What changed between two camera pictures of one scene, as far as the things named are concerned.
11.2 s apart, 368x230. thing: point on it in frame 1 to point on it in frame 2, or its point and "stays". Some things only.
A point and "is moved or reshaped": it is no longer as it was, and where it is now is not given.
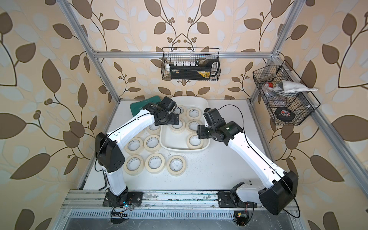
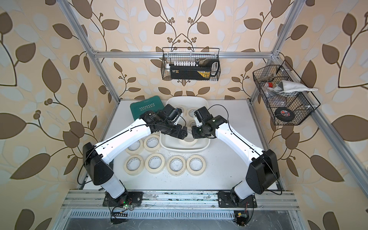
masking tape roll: x=194 y=142 to x=196 y=165
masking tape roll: x=178 y=128 is moved or reshaped
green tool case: x=135 y=106 stays
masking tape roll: x=133 y=145 stays
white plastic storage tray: x=183 y=137 stays
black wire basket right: x=288 y=99 stays
